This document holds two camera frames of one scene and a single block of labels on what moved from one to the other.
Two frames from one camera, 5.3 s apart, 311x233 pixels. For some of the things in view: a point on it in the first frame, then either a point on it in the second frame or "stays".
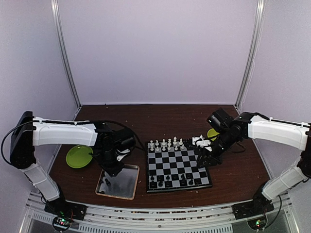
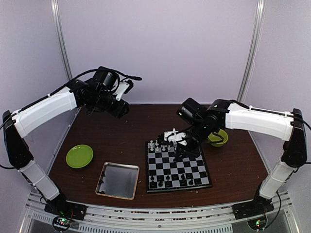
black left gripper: [114, 171] → [118, 111]
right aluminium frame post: [258, 27] stays
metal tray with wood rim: [122, 185] stays
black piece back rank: [152, 184] stays
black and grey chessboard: [174, 165] stays
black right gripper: [214, 160] → [180, 151]
